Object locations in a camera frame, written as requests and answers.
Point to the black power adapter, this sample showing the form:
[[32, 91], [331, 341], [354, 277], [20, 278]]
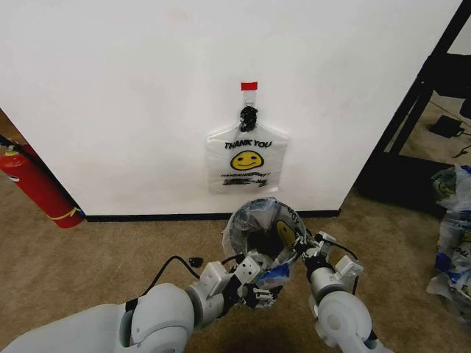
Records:
[[446, 125]]

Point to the black metal shelf frame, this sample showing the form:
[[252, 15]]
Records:
[[404, 147]]

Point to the white smiley thank-you garbage bag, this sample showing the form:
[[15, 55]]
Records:
[[246, 165]]

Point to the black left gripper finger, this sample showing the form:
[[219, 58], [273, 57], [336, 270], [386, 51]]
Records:
[[268, 291], [263, 302]]

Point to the black baseboard strip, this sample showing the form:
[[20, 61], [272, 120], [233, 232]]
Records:
[[206, 217]]

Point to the round trash bin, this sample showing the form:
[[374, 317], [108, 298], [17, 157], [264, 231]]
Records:
[[235, 239]]

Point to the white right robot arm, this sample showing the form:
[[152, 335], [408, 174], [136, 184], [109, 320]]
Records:
[[338, 316]]

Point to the smiley plastic bin liner bag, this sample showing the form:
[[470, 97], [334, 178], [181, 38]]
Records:
[[283, 228]]

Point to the red fire extinguisher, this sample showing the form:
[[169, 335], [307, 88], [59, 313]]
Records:
[[40, 187]]

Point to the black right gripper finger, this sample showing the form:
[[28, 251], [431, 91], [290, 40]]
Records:
[[292, 252], [306, 242]]

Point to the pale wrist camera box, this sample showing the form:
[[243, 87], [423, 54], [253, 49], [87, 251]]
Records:
[[246, 270], [325, 239]]

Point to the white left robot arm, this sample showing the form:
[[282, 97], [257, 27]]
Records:
[[158, 316]]

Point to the clear wall hook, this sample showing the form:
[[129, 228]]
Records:
[[249, 99]]

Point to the red tape strip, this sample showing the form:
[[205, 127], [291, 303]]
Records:
[[249, 86]]

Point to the crumpled smiley plastic bag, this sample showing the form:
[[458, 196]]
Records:
[[450, 187], [454, 264]]

